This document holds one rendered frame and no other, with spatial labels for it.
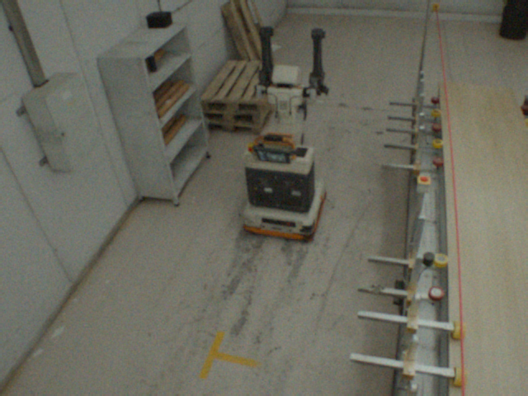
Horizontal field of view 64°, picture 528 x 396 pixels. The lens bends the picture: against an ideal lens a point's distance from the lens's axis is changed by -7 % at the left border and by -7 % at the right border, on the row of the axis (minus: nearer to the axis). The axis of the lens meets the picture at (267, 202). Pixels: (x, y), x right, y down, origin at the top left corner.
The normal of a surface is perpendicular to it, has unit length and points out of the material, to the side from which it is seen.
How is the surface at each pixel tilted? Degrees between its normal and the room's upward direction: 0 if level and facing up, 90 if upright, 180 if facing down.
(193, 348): 0
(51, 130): 90
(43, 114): 90
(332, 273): 0
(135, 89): 90
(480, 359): 0
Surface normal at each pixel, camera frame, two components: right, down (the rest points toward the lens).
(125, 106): -0.27, 0.63
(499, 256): -0.07, -0.77
